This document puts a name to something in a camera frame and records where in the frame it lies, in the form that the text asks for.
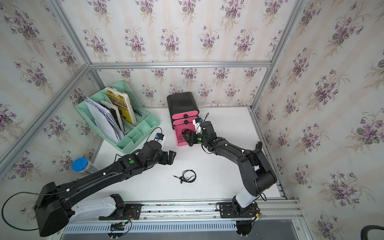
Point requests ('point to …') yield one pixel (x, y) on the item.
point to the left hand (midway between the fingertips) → (171, 154)
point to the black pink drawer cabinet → (183, 110)
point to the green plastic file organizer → (146, 121)
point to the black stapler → (259, 145)
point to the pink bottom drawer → (178, 131)
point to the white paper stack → (105, 120)
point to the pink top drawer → (185, 114)
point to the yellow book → (121, 101)
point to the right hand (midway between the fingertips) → (189, 135)
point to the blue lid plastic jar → (82, 166)
